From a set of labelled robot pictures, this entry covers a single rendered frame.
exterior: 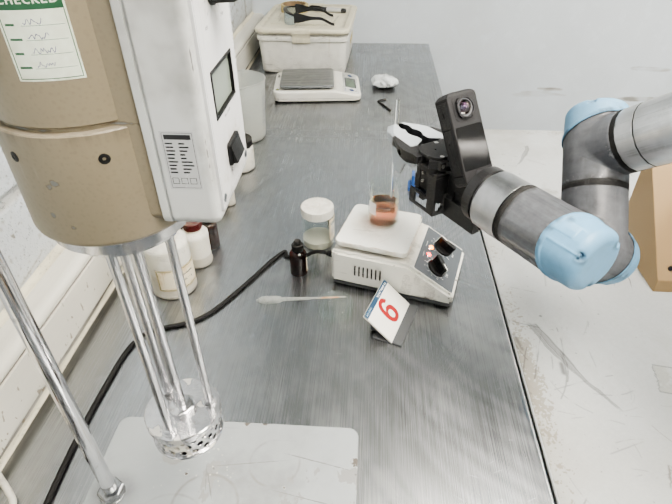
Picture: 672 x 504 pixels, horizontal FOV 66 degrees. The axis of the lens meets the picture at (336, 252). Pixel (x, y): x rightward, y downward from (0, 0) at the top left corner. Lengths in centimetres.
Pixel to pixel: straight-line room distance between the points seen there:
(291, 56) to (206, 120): 155
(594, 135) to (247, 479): 56
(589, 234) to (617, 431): 29
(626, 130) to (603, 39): 169
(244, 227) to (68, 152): 75
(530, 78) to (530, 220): 175
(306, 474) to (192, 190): 42
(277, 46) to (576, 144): 128
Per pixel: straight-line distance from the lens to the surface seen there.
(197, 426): 49
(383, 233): 84
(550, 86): 235
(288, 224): 102
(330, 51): 180
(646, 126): 65
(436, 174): 68
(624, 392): 81
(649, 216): 101
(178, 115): 28
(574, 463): 72
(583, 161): 69
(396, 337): 78
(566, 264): 56
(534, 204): 60
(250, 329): 81
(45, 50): 28
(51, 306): 79
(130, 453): 70
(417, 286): 82
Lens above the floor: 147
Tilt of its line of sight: 37 degrees down
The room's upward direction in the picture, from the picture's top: 1 degrees counter-clockwise
